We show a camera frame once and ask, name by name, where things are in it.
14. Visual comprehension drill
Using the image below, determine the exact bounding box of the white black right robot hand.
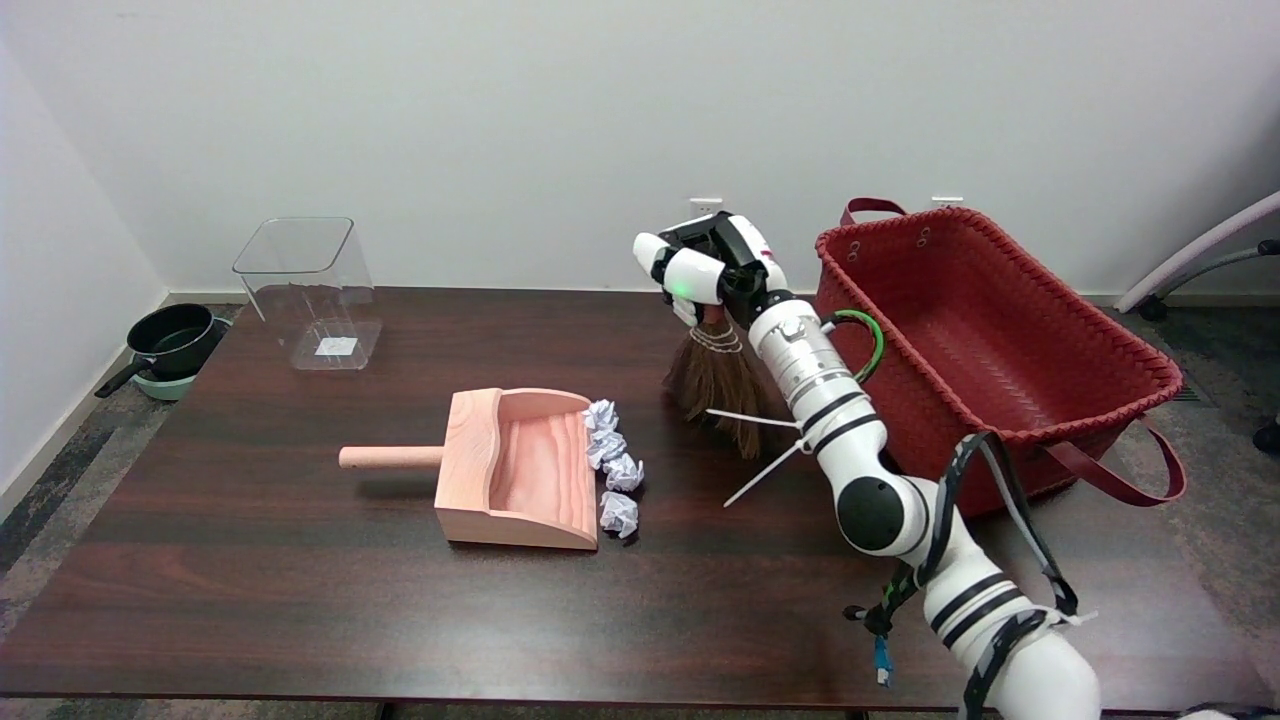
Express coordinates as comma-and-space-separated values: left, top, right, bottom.
632, 211, 796, 329

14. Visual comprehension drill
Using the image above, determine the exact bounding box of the brown straw hand broom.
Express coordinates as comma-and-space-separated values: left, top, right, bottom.
661, 305, 773, 461

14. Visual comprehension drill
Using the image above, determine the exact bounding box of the wooden dustpan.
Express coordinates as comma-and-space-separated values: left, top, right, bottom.
338, 388, 599, 551

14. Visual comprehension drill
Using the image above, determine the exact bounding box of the white zip tie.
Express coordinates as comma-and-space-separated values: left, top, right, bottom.
723, 437, 816, 508
706, 407, 806, 431

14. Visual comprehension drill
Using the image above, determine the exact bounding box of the red woven basket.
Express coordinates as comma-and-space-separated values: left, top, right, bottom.
815, 197, 1187, 519

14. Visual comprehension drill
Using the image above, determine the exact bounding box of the clear plastic container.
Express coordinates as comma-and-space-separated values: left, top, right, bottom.
232, 217, 384, 372

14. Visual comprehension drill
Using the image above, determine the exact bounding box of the office chair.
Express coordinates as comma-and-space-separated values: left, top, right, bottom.
1115, 190, 1280, 453

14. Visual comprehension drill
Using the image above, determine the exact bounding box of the black saucepan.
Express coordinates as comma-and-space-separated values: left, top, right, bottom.
95, 303, 223, 399

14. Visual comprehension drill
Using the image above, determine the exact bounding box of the green pot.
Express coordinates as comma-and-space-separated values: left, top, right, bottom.
132, 318, 233, 402

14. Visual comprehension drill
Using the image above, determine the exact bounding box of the green robot cable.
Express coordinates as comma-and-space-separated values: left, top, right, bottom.
820, 309, 886, 385

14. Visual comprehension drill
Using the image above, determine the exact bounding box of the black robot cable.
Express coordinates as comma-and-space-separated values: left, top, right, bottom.
843, 430, 1081, 720

